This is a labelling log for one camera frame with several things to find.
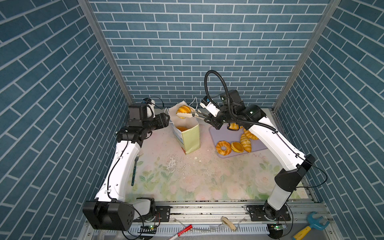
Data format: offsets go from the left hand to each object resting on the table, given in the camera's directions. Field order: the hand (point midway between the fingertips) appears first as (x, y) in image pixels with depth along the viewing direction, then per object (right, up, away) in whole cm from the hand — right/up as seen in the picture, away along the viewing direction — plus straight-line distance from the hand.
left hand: (165, 117), depth 74 cm
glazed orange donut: (+33, -17, +24) cm, 44 cm away
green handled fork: (-22, -32, +14) cm, 41 cm away
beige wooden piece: (+30, -50, -3) cm, 58 cm away
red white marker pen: (+12, -52, -5) cm, 54 cm away
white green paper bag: (+10, -7, +1) cm, 13 cm away
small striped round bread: (+9, +4, +2) cm, 10 cm away
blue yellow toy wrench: (+72, -51, -4) cm, 88 cm away
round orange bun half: (+5, -7, +27) cm, 29 cm away
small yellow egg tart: (+41, -19, +20) cm, 49 cm away
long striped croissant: (+47, -16, +22) cm, 54 cm away
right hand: (+20, +1, -2) cm, 20 cm away
